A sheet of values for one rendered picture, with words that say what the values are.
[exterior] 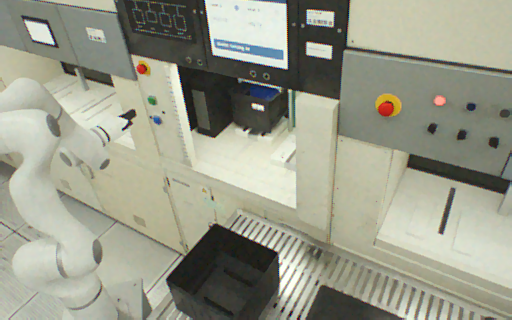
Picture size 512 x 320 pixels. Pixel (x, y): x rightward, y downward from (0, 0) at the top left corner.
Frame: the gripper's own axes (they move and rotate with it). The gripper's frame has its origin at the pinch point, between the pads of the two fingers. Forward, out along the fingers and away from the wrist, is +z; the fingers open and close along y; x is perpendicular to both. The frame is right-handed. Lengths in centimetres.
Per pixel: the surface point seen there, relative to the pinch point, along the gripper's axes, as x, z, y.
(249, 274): -43, -17, 63
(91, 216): -120, 9, -97
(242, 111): -18, 44, 24
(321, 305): -34, -20, 92
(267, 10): 44, 12, 59
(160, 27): 33.3, 12.2, 15.1
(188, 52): 25.7, 12.2, 26.1
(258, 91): -15, 58, 24
